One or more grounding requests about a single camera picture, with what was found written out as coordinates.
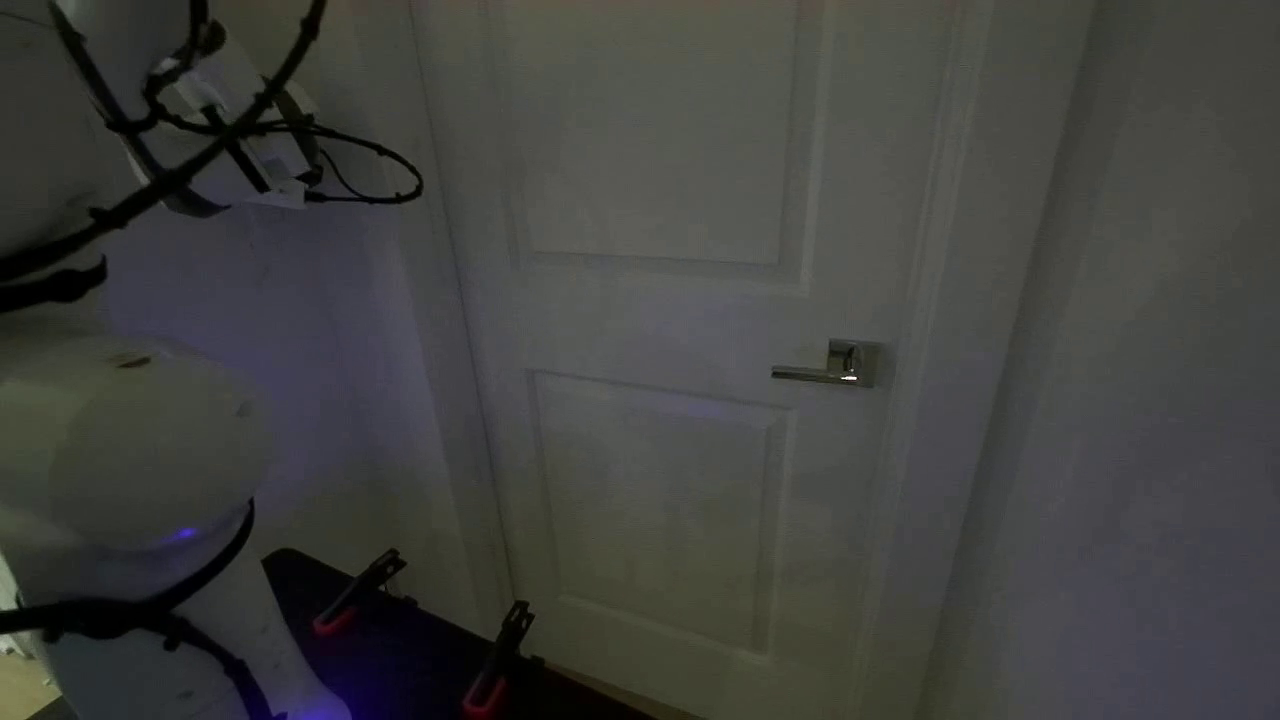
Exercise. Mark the white panelled door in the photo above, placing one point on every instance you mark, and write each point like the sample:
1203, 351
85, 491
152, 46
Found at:
667, 401

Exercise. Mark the black robot base board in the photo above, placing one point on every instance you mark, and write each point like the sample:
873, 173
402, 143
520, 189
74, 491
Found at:
402, 661

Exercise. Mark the black orange spring clamp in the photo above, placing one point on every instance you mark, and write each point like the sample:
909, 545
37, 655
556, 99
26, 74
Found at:
354, 598
496, 661

